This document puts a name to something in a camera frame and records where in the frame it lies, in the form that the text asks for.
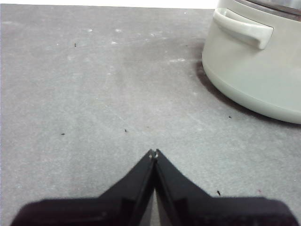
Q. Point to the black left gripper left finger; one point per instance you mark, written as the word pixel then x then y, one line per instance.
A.
pixel 105 212

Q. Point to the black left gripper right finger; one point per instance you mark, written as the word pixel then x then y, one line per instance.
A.
pixel 211 212

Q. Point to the pale green electric pot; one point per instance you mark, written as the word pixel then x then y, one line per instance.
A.
pixel 258 70

